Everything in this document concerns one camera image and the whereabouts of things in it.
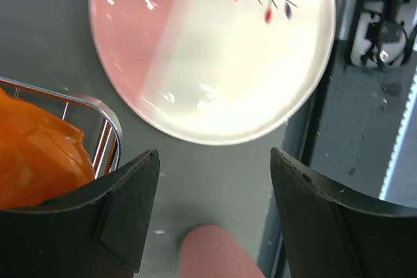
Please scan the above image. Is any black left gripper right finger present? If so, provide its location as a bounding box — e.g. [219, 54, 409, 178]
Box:
[270, 148, 416, 277]

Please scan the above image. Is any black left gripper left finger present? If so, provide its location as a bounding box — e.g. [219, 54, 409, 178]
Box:
[1, 150, 160, 277]

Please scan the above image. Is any chrome wire dish rack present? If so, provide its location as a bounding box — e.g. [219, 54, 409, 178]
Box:
[1, 77, 122, 178]

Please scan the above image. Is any white orange bowl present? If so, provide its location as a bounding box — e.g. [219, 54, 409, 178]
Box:
[1, 91, 95, 209]

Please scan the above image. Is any pink plastic cup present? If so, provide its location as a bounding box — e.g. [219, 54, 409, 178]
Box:
[178, 225, 265, 278]

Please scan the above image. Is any pink white floral plate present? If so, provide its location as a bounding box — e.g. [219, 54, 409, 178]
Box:
[89, 0, 336, 146]

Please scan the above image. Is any grey slotted cable duct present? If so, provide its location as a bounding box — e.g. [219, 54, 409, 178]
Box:
[379, 71, 416, 201]

